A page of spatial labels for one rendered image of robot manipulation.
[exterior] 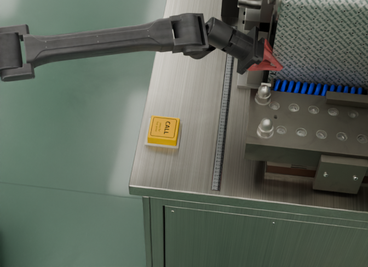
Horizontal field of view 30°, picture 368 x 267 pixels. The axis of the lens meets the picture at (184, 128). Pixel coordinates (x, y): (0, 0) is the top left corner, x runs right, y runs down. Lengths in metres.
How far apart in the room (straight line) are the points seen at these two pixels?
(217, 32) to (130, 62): 1.58
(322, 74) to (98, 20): 1.81
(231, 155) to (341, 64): 0.33
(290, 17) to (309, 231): 0.52
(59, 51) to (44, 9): 1.91
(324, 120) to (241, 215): 0.30
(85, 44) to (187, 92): 0.40
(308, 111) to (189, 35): 0.33
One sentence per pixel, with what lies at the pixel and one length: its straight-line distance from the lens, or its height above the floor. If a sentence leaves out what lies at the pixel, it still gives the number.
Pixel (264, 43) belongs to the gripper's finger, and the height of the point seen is 1.13.
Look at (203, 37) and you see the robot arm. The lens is 1.50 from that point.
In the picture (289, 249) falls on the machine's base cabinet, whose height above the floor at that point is 0.68.
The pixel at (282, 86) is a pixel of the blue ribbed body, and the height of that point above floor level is 1.04.
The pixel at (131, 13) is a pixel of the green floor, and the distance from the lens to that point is 3.28.
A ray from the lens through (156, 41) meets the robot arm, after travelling 1.46.
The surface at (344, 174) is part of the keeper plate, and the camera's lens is 1.55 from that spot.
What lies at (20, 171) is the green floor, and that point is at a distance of 2.75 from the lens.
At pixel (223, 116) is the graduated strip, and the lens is 1.71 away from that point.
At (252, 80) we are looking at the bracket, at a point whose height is 0.93.
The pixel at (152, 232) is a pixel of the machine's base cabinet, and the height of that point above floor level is 0.69.
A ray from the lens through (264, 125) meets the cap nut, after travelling 1.49.
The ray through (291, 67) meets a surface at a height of 1.07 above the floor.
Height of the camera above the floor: 2.23
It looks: 52 degrees down
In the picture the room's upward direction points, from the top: 2 degrees clockwise
